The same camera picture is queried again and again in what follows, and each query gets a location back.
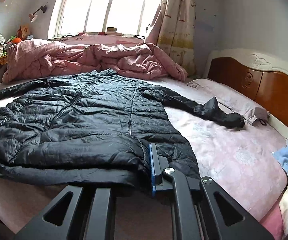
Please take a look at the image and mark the black puffer jacket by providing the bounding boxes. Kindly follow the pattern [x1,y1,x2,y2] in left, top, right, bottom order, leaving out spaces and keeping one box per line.
[0,69,245,188]

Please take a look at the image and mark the pink bed sheet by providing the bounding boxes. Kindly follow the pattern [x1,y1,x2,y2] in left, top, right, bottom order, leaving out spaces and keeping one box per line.
[0,108,287,239]

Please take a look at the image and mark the pink pillow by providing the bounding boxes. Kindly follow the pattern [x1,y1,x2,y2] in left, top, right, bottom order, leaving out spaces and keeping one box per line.
[186,79,269,125]

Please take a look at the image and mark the wooden white headboard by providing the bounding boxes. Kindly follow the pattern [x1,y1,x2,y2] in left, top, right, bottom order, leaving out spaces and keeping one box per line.
[203,49,288,139]

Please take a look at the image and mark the pink quilted duvet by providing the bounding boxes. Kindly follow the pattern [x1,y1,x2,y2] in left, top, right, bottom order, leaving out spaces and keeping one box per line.
[2,39,188,83]

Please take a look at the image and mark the patterned beige curtain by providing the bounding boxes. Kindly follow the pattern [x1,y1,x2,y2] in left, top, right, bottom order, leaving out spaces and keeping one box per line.
[145,0,196,76]

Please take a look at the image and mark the books on windowsill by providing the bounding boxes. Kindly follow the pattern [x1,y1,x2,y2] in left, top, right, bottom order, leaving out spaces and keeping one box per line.
[105,27,123,36]

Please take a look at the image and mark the orange plush toy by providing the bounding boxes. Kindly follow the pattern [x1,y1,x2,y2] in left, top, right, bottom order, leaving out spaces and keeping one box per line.
[11,37,22,44]

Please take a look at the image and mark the white framed window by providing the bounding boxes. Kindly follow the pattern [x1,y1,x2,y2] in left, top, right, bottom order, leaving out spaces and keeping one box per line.
[48,0,161,38]

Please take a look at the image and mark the pink wall lamp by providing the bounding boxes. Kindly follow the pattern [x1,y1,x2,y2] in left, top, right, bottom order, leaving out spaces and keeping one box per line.
[29,4,47,23]

